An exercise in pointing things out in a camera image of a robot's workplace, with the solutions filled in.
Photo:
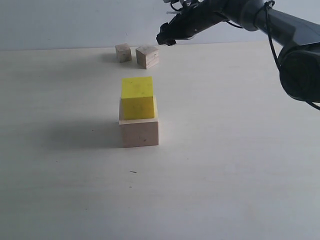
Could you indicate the yellow cube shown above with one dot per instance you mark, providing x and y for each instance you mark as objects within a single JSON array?
[{"x": 137, "y": 98}]

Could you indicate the large pale wooden cube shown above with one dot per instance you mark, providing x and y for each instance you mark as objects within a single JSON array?
[{"x": 139, "y": 132}]

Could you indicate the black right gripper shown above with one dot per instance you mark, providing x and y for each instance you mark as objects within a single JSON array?
[{"x": 193, "y": 17}]

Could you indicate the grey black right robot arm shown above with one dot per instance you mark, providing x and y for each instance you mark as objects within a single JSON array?
[{"x": 298, "y": 62}]

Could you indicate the small wooden cube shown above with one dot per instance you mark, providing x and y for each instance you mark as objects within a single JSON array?
[{"x": 123, "y": 53}]

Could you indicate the medium wooden cube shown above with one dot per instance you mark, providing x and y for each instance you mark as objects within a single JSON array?
[{"x": 147, "y": 56}]

